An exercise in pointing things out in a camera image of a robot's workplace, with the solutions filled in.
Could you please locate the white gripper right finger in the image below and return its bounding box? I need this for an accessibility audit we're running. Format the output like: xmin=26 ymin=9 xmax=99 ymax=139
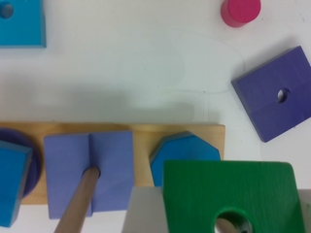
xmin=298 ymin=189 xmax=311 ymax=233

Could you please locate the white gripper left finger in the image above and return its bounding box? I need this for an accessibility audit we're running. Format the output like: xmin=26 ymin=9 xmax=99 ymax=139
xmin=121 ymin=186 xmax=168 ymax=233

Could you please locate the green square block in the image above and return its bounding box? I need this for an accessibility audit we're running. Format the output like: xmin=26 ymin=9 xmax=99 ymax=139
xmin=163 ymin=160 xmax=305 ymax=233

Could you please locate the blue octagon block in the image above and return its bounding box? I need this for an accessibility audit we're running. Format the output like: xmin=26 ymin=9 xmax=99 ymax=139
xmin=150 ymin=131 xmax=221 ymax=186

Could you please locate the lavender square block on peg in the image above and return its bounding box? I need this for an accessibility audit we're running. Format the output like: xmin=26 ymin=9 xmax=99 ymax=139
xmin=44 ymin=131 xmax=134 ymax=219

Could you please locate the dark purple square block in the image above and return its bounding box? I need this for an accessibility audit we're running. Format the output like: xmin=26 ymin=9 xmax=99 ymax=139
xmin=231 ymin=47 xmax=311 ymax=143

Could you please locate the pink cylinder block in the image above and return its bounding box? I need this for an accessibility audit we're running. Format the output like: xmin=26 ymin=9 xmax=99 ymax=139
xmin=221 ymin=0 xmax=261 ymax=28

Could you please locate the light blue square block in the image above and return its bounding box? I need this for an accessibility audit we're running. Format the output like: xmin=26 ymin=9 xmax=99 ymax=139
xmin=0 ymin=0 xmax=47 ymax=48

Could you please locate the wooden middle peg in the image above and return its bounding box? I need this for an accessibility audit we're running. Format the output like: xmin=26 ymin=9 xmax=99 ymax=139
xmin=54 ymin=166 xmax=100 ymax=233

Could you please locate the wooden peg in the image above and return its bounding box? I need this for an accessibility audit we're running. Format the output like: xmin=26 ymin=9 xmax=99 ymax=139
xmin=215 ymin=218 xmax=247 ymax=233
xmin=54 ymin=166 xmax=100 ymax=233

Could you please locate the wooden peg base board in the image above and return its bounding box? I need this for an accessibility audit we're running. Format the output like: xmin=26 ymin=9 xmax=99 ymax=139
xmin=0 ymin=121 xmax=226 ymax=206

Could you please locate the wooden front peg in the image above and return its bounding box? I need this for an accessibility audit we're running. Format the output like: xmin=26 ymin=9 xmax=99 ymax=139
xmin=215 ymin=218 xmax=247 ymax=233

